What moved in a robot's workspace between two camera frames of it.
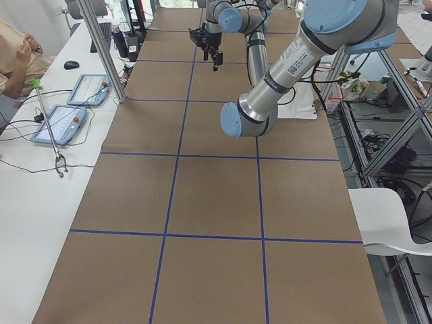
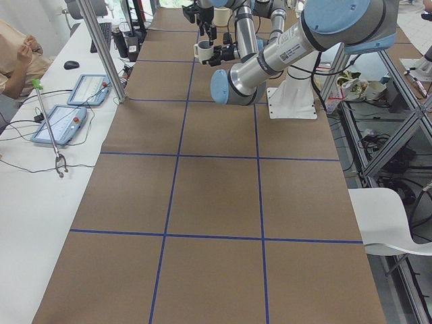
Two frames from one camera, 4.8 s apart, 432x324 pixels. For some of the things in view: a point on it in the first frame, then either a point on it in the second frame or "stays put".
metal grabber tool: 38,85 stays put
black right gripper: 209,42 to 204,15
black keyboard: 106,30 stays put
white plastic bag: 354,88 stays put
